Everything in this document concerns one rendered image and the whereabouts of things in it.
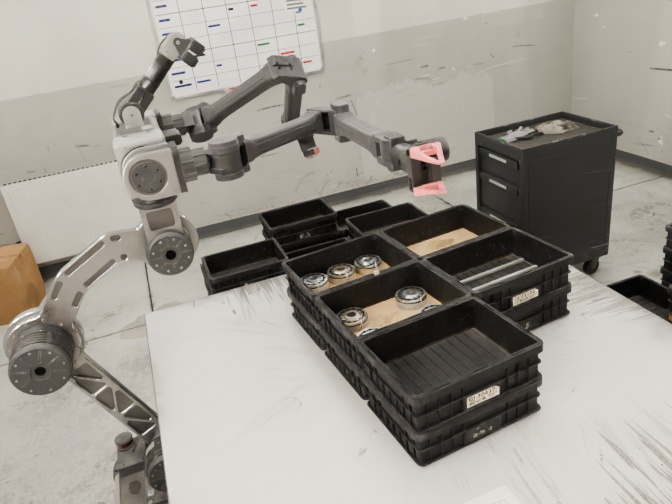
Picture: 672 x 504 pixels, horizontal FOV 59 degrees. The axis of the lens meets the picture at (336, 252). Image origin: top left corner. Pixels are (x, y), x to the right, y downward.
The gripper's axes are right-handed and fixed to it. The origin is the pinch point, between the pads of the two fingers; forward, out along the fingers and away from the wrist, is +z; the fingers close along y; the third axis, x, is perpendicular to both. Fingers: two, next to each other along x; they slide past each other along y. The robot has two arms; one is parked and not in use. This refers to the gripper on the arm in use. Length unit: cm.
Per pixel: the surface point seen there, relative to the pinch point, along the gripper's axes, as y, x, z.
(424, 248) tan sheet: 62, -34, -87
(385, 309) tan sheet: 62, -4, -54
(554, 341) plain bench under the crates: 75, -50, -29
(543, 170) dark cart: 70, -132, -149
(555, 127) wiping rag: 57, -158, -174
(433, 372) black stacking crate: 62, -3, -18
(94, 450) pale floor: 144, 116, -137
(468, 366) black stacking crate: 62, -12, -16
